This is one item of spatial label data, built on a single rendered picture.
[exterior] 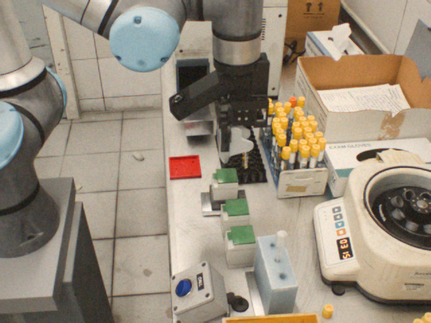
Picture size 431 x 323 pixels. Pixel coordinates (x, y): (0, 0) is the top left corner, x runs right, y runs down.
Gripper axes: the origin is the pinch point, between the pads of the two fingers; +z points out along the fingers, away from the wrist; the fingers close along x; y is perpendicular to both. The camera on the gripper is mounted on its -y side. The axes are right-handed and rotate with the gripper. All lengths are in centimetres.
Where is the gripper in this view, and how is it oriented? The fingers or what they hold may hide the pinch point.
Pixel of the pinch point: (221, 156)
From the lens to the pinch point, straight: 83.3
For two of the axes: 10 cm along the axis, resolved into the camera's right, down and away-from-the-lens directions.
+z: 0.1, 7.7, 6.4
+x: -0.9, -6.3, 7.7
